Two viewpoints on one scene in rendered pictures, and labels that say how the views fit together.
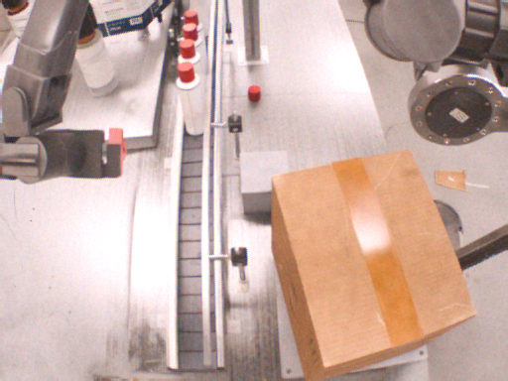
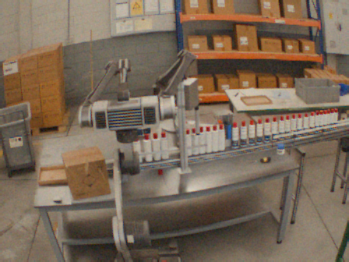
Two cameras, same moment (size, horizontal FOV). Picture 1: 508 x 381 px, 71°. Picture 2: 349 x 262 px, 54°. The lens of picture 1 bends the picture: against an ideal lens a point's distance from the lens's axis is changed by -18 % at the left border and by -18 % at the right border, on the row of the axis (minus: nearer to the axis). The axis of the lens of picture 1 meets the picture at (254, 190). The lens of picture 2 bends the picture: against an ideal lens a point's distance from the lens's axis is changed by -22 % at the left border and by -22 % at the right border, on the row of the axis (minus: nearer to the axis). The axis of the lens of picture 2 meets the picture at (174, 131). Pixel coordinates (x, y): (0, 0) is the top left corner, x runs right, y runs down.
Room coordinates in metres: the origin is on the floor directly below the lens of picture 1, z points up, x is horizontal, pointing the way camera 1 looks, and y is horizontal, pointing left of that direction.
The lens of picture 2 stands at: (0.36, -2.80, 2.29)
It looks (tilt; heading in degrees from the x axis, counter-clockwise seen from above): 22 degrees down; 79
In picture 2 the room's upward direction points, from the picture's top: 4 degrees counter-clockwise
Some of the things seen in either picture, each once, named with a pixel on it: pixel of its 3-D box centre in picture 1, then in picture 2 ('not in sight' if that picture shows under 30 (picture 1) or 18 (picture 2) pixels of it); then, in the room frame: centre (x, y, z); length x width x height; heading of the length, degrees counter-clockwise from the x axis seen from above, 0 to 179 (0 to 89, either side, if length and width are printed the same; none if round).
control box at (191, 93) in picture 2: not in sight; (187, 93); (1.03, 0.04, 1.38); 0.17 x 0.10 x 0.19; 55
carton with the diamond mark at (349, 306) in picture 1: (359, 277); (85, 173); (0.23, -0.17, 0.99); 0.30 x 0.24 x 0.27; 9
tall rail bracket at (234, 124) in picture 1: (226, 137); not in sight; (0.59, 0.05, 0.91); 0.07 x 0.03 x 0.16; 90
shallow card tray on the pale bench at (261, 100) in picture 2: not in sight; (256, 100); (2.12, 1.32, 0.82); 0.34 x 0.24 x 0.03; 177
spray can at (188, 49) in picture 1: (191, 75); (147, 147); (0.73, 0.13, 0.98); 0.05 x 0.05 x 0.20
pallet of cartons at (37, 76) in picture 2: not in sight; (34, 89); (-0.73, 3.75, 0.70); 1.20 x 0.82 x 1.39; 177
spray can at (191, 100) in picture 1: (191, 98); (137, 149); (0.65, 0.12, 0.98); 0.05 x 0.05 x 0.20
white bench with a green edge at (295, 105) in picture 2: not in sight; (299, 127); (2.79, 1.34, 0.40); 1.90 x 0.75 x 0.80; 171
